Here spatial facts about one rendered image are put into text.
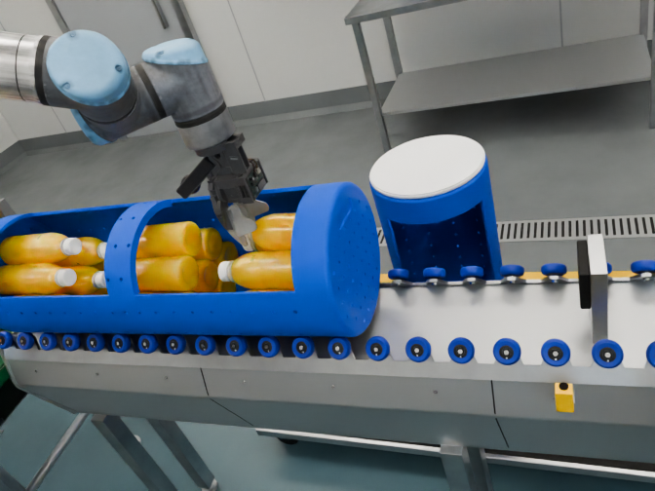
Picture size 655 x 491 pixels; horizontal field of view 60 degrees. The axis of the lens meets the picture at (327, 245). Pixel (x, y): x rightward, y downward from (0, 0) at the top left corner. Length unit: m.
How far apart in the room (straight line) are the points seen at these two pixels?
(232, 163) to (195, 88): 0.14
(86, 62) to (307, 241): 0.41
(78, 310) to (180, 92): 0.54
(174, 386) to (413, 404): 0.54
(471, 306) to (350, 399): 0.30
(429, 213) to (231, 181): 0.50
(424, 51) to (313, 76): 0.90
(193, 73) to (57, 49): 0.22
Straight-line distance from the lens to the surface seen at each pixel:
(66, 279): 1.37
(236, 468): 2.26
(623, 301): 1.13
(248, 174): 1.00
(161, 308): 1.12
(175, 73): 0.93
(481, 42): 4.28
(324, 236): 0.92
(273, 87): 4.83
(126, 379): 1.42
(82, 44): 0.81
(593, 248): 1.00
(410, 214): 1.31
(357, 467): 2.09
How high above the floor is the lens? 1.71
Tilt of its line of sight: 34 degrees down
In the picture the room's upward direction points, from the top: 20 degrees counter-clockwise
